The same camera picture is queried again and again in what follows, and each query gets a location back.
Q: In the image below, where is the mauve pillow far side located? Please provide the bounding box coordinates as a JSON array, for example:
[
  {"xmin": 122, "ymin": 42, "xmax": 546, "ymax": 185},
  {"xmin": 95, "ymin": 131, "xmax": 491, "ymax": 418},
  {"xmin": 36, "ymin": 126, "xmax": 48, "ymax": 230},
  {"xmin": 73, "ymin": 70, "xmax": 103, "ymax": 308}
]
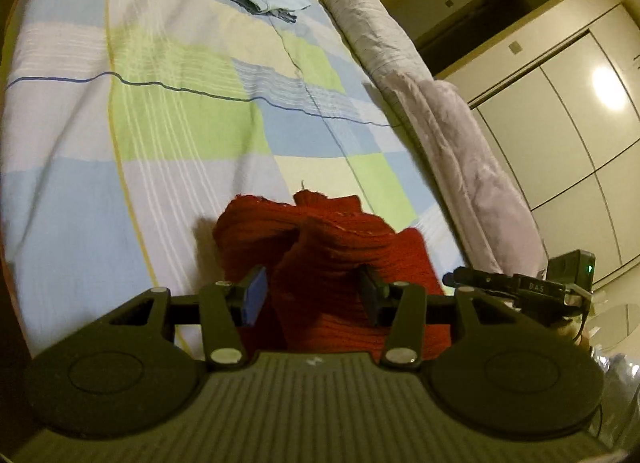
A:
[{"xmin": 322, "ymin": 0, "xmax": 547, "ymax": 277}]

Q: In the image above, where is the beige wardrobe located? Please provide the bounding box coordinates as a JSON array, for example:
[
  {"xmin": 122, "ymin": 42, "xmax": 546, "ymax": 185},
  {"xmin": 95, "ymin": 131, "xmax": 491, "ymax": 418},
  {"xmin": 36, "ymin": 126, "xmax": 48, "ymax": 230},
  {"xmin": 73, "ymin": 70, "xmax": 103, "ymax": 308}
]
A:
[{"xmin": 473, "ymin": 4, "xmax": 639, "ymax": 284}]

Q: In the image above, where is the red patterned knit sweater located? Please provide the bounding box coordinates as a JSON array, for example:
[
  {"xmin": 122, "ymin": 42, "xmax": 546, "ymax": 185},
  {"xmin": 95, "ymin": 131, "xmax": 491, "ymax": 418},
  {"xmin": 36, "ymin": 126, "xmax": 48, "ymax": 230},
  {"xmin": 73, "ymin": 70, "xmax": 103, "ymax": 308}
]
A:
[{"xmin": 213, "ymin": 190, "xmax": 442, "ymax": 359}]

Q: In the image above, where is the checkered bed sheet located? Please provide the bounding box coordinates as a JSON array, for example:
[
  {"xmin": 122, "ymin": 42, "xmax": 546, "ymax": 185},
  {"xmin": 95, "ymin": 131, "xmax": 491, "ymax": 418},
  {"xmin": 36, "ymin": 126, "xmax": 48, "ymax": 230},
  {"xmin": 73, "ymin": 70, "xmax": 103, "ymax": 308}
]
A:
[{"xmin": 1, "ymin": 0, "xmax": 464, "ymax": 353}]

